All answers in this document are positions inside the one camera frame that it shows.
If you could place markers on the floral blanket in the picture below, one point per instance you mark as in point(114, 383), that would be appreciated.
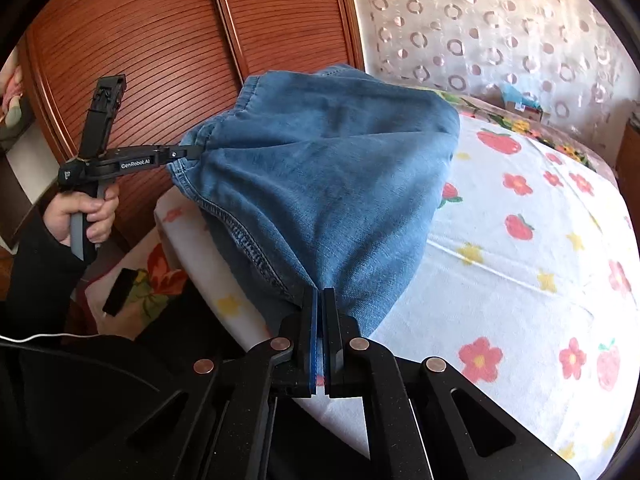
point(505, 120)

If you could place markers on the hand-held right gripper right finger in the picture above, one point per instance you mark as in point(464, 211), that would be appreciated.
point(331, 350)

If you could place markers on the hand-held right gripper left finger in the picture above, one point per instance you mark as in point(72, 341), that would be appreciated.
point(312, 355)

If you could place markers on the person's left hand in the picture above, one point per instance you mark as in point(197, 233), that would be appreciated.
point(92, 210)

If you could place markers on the sheer curtain with circle print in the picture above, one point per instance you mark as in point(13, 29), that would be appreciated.
point(475, 25)

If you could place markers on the person's left forearm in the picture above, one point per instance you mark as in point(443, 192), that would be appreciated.
point(40, 280)

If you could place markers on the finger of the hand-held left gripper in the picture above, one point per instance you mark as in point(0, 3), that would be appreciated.
point(187, 152)

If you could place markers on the small black box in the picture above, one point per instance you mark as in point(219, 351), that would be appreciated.
point(119, 292)

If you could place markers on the white flower print bed sheet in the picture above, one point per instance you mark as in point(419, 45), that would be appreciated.
point(500, 260)

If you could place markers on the wooden low cabinet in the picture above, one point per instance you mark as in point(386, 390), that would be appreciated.
point(630, 155)

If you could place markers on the wooden headboard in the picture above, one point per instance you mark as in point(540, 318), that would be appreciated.
point(175, 50)

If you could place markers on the blue denim pants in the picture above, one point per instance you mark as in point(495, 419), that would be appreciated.
point(325, 170)

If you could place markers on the cardboard box with blue bag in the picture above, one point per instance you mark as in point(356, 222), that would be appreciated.
point(522, 102)

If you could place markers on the person's dark clothed body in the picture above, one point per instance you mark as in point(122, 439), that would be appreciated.
point(100, 380)

